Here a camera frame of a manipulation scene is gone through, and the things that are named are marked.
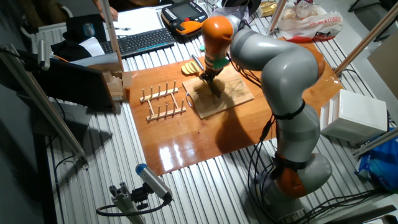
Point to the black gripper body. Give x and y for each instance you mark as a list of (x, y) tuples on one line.
[(214, 72)]

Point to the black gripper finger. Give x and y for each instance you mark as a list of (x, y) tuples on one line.
[(214, 81), (205, 77)]

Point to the steel cleaver knife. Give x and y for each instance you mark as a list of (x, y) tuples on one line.
[(197, 62)]

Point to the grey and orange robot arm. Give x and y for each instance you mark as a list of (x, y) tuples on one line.
[(280, 71)]

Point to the person's forearm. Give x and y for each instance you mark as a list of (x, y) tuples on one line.
[(99, 3)]

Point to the person's bare hand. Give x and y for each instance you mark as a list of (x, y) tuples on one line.
[(109, 13)]

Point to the pale potato slice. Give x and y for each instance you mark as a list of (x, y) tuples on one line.
[(195, 67), (188, 69), (184, 71)]

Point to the wooden cutting board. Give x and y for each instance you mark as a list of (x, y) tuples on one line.
[(236, 96)]

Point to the wooden peg dish rack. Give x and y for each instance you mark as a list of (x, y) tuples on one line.
[(161, 116)]

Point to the clear plastic bag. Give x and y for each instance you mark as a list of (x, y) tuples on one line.
[(224, 11)]

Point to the orange and grey teach pendant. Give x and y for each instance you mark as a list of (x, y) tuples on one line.
[(183, 15)]

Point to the black computer keyboard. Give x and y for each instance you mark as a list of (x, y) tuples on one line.
[(140, 42)]

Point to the gold snack packet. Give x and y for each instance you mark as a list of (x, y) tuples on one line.
[(268, 7)]

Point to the large white paper sheet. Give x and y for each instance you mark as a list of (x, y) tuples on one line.
[(140, 18)]

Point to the dark pen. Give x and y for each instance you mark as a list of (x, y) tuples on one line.
[(122, 29)]

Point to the white shopping bag red print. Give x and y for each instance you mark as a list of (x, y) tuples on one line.
[(311, 25)]

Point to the small white paper sheet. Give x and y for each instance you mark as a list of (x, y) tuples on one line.
[(93, 46)]

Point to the dark computer mouse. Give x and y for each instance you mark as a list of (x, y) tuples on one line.
[(89, 30)]

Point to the black monitor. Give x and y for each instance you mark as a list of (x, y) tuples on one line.
[(71, 84)]

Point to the black cloth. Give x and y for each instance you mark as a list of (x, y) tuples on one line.
[(68, 51)]

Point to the white plastic box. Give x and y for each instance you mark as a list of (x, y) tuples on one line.
[(357, 115)]

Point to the white slatted rack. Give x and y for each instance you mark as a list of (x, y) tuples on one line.
[(46, 31)]

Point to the brown cardboard panel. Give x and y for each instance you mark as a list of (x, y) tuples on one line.
[(385, 62)]

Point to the blue plastic bag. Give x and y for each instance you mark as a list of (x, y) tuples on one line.
[(379, 161)]

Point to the green wrist mount plate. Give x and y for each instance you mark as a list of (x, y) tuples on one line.
[(221, 63)]

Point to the aluminium frame strut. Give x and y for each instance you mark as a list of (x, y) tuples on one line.
[(376, 141), (46, 104), (367, 39), (111, 31), (276, 15)]

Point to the grey camera with blue end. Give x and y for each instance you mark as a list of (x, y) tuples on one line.
[(152, 180)]

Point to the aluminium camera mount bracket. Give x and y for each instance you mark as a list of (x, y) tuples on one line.
[(124, 202)]

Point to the small grey frame camera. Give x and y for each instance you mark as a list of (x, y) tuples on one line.
[(43, 54)]

